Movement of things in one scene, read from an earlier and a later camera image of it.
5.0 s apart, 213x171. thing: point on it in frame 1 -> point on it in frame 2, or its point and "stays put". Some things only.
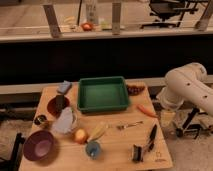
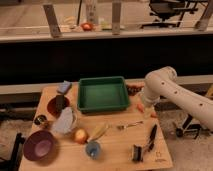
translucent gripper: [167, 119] -> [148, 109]
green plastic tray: [102, 94] stays put
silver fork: [120, 127] stays put
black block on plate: [60, 103] stays put
